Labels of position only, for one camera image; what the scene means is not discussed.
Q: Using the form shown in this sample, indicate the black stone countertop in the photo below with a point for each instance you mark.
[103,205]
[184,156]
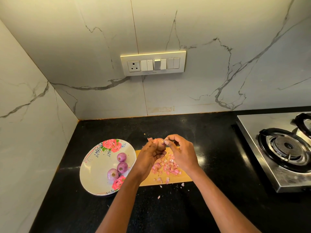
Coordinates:
[218,133]

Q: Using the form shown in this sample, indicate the person's right forearm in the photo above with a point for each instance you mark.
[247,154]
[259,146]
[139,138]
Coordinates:
[223,203]

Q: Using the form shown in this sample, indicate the person's right hand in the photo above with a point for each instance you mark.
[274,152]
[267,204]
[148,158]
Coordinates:
[184,152]

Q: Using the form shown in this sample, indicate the small pink onion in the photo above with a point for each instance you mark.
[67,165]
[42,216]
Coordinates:
[122,167]
[112,174]
[121,156]
[159,143]

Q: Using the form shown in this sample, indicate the stainless steel gas stove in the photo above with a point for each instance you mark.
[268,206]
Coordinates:
[249,128]

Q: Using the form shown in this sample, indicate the white wall switch panel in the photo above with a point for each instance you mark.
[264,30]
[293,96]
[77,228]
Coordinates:
[153,64]

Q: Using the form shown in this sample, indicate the white floral plate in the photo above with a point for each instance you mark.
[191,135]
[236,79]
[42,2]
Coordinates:
[95,167]

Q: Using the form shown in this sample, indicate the person's left hand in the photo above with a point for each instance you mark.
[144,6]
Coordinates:
[145,161]

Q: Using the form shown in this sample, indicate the black stove burner grate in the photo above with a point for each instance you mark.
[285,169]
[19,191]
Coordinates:
[303,124]
[284,149]

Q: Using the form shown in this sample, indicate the wooden cutting board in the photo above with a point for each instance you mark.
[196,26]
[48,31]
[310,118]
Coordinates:
[150,181]

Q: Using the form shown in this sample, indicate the pile of onion peels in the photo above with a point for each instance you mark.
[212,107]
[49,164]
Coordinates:
[167,167]

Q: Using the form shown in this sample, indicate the person's left forearm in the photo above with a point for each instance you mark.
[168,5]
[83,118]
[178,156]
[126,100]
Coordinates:
[119,210]

